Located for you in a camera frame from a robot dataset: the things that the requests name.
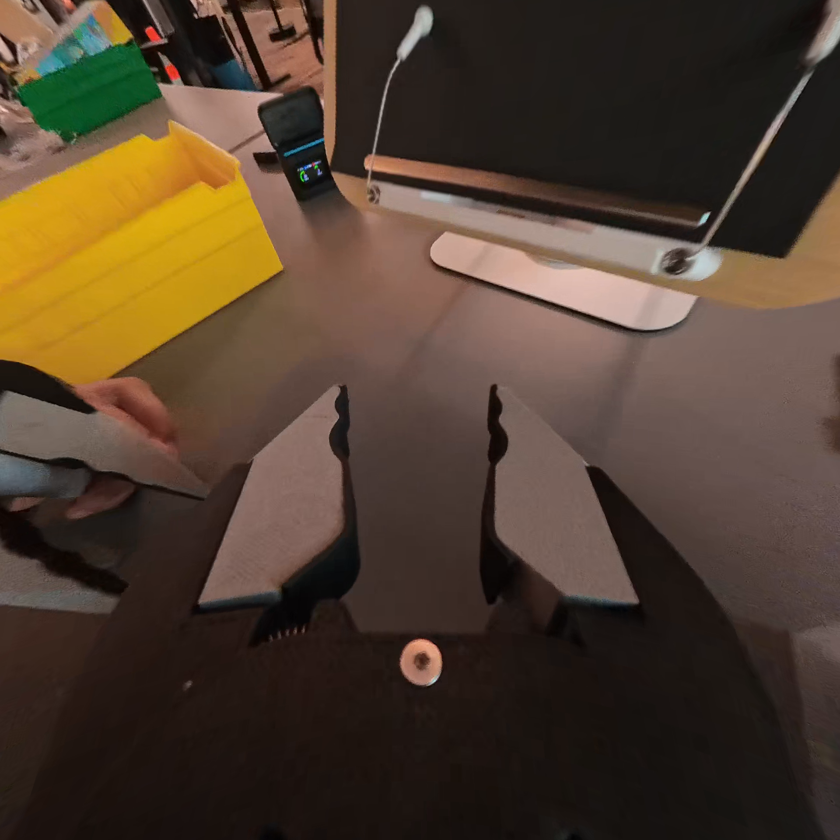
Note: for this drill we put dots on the small black screen device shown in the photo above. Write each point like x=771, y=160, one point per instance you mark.
x=295, y=124

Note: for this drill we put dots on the black desktop monitor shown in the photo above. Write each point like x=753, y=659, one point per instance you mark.
x=558, y=98

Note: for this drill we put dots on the green plastic bin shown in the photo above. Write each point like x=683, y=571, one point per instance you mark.
x=92, y=92

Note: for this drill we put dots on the colourful printed box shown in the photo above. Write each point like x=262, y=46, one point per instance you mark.
x=85, y=39

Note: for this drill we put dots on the yellow plastic bin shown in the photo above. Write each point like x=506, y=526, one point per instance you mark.
x=164, y=262

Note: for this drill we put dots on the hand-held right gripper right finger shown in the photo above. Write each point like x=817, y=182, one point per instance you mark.
x=558, y=518

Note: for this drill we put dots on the person's left hand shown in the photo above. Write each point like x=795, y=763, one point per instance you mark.
x=131, y=407

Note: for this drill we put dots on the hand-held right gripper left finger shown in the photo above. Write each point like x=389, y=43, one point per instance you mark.
x=282, y=518

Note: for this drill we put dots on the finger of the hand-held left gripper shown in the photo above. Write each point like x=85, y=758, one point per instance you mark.
x=85, y=439

